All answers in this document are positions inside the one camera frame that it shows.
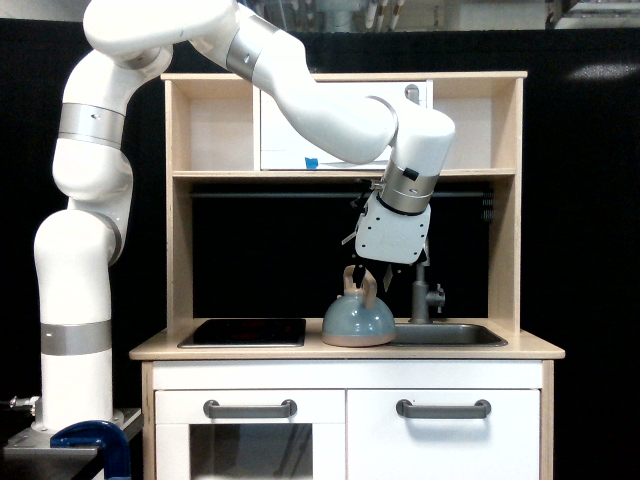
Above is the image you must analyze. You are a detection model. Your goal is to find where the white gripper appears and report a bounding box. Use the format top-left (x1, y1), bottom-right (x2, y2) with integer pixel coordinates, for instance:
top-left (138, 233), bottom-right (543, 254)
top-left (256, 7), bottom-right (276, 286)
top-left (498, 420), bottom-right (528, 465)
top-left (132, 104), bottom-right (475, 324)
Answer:
top-left (355, 195), bottom-right (431, 291)

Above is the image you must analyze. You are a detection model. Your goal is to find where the grey-blue toy teapot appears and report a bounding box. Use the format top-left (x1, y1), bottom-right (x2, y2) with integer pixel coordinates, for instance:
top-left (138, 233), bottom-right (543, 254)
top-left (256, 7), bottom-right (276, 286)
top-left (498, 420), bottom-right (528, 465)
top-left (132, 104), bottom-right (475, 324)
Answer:
top-left (321, 265), bottom-right (397, 347)

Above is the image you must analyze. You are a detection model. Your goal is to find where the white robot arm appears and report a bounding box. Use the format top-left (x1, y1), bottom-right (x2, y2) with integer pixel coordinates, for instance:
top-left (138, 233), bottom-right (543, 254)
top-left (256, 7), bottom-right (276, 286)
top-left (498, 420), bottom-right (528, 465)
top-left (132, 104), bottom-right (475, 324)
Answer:
top-left (33, 1), bottom-right (455, 432)

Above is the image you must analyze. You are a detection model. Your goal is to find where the black toy stove top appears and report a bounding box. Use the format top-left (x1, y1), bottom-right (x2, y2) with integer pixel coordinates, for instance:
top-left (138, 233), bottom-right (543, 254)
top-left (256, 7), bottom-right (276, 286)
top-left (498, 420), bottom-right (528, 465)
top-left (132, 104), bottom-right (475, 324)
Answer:
top-left (178, 318), bottom-right (306, 348)

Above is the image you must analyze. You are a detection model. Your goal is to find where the grey toy faucet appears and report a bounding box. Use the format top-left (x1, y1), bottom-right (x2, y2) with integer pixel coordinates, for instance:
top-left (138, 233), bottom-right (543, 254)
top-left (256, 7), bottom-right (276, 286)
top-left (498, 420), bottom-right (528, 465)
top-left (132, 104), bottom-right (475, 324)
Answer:
top-left (409, 263), bottom-right (445, 325)

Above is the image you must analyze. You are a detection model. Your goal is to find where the grey toy sink basin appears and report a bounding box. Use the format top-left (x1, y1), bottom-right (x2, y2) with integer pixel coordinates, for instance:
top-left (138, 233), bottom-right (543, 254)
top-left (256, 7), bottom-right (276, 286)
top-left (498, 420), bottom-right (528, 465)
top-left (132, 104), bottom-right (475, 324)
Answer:
top-left (390, 323), bottom-right (508, 347)

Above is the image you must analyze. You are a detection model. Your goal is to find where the blue tape bottom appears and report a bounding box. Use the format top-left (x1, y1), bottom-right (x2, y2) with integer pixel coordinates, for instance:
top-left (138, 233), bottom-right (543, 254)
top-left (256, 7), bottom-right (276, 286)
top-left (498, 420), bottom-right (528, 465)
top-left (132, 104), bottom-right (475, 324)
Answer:
top-left (305, 157), bottom-right (319, 169)

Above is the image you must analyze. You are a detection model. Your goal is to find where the white microwave door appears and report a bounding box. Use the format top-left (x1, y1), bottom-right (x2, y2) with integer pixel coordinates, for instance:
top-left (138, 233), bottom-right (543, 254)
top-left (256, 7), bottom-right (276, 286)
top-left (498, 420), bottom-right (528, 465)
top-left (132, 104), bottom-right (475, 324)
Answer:
top-left (260, 80), bottom-right (434, 171)

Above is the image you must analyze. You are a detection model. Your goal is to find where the white cabinet door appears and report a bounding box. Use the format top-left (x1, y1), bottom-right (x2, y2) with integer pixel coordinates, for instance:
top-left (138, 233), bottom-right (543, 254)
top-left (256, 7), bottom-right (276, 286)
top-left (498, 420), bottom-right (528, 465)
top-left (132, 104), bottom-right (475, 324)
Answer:
top-left (346, 389), bottom-right (540, 479)

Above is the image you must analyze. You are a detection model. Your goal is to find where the white oven door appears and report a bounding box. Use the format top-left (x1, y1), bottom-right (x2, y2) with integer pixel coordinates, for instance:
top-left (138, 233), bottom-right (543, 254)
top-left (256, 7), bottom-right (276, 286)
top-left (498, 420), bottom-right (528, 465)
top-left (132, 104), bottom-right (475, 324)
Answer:
top-left (155, 390), bottom-right (346, 479)

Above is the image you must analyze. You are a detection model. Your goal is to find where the blue c-clamp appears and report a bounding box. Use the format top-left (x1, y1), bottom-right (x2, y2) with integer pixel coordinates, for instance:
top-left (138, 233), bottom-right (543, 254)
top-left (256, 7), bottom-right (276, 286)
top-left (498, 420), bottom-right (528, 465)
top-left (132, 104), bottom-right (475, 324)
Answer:
top-left (49, 420), bottom-right (132, 480)

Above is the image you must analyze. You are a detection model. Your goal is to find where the wooden toy kitchen frame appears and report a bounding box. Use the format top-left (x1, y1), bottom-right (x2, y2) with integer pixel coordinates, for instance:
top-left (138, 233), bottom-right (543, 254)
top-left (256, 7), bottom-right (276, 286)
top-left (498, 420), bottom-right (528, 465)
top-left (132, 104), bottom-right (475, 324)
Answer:
top-left (131, 71), bottom-right (565, 479)

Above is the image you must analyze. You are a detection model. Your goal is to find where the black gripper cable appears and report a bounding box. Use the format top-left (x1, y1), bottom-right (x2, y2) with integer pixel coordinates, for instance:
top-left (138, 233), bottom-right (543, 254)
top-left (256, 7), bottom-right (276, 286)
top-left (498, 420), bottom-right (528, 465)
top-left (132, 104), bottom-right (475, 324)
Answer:
top-left (341, 177), bottom-right (382, 246)

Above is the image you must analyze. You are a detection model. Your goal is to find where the grey cabinet door handle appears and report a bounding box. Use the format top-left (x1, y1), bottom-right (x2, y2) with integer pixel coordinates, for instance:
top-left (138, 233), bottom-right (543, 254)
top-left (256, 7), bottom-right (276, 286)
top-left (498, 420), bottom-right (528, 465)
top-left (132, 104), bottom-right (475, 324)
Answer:
top-left (396, 399), bottom-right (492, 420)

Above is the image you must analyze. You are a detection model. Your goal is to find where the grey microwave handle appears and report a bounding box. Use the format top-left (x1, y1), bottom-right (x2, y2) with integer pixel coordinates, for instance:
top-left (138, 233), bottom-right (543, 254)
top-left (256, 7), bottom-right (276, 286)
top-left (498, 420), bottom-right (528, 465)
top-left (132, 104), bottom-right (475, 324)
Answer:
top-left (404, 84), bottom-right (420, 105)

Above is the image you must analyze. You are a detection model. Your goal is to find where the grey oven door handle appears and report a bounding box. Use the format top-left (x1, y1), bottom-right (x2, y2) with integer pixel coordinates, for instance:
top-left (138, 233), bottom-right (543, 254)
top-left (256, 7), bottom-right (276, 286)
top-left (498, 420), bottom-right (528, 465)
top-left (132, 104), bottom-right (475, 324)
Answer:
top-left (203, 399), bottom-right (298, 419)

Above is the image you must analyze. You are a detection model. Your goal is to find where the black hanging rail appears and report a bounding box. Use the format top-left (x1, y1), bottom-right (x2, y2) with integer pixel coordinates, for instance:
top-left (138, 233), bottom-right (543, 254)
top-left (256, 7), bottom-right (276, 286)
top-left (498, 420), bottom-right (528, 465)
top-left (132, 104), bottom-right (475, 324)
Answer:
top-left (189, 191), bottom-right (494, 200)

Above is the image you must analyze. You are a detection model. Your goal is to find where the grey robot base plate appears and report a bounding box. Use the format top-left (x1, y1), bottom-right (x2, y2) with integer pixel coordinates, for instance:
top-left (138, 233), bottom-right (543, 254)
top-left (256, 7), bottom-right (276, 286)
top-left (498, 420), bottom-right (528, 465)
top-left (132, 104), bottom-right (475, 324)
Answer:
top-left (3, 408), bottom-right (144, 459)

